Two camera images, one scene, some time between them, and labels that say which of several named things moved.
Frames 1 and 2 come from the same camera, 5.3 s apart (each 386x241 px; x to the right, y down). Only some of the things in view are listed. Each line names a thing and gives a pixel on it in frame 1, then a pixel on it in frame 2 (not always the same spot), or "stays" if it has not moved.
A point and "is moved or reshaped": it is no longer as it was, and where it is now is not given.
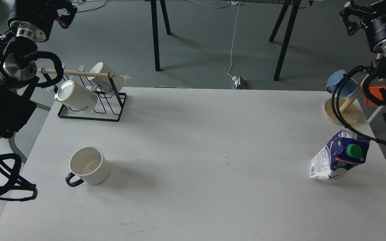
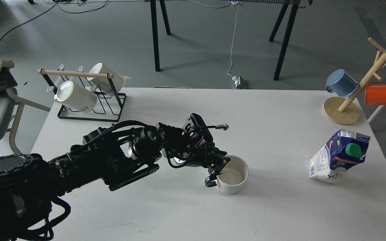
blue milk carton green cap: [345, 149] stays
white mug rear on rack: [105, 84] stays
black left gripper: [42, 13] → [192, 145]
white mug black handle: [90, 164] is moved or reshaped
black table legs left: [155, 30] stays
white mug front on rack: [71, 94] stays
